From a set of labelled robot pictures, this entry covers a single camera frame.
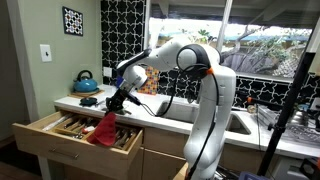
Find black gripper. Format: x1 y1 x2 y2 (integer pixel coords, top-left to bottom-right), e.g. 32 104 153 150
105 87 135 116

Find red towel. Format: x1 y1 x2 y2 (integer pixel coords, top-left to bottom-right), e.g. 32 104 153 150
87 112 118 147

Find wooden kitchen drawer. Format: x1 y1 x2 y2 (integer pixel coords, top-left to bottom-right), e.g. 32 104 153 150
12 109 144 180

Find wooden trivet board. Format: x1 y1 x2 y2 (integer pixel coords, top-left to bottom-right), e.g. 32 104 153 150
68 88 105 99

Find black round dish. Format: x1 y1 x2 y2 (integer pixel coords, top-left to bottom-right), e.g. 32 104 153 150
79 96 99 107

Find blue rectangular container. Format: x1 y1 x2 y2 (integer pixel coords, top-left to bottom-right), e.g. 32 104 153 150
115 76 126 89

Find white red kitchen tool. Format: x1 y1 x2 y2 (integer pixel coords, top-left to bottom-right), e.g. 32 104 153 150
81 125 96 135

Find wooden cutlery organizer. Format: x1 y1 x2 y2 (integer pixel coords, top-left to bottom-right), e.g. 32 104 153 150
53 114 140 152

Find colourful checkered cutting board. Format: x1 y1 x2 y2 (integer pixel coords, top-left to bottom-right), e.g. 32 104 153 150
137 65 160 96

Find lower wooden cabinet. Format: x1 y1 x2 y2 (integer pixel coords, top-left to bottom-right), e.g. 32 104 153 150
141 126 301 180

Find stainless steel sink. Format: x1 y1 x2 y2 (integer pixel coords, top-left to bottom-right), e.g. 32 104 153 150
155 99 252 136

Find framed patterned tile picture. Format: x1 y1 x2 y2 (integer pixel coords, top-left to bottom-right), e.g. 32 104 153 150
61 5 84 37

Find black boom rod orange bands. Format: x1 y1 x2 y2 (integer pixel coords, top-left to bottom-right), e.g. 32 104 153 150
246 96 291 111

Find blue plastic box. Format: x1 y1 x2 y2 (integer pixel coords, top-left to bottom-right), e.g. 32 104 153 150
239 171 268 180

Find kitchen window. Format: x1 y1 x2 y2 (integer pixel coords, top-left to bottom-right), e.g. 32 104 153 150
143 0 320 83

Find black tripod stand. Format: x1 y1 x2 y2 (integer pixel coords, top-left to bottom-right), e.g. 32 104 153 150
256 18 320 178

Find metal dish rack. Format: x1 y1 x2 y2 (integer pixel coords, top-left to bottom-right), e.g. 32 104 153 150
256 103 320 145

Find blue kettle black handle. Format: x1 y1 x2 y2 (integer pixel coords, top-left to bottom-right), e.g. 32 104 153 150
73 69 99 94

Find white wall outlet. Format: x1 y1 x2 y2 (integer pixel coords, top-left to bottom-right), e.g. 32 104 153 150
102 66 113 78

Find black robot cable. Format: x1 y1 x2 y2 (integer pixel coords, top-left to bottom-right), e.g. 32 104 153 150
133 63 221 180

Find metal drawer handle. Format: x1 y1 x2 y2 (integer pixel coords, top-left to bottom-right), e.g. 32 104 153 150
49 147 81 161

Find white light switch plate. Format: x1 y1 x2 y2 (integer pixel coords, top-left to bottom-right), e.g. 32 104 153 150
39 43 53 63

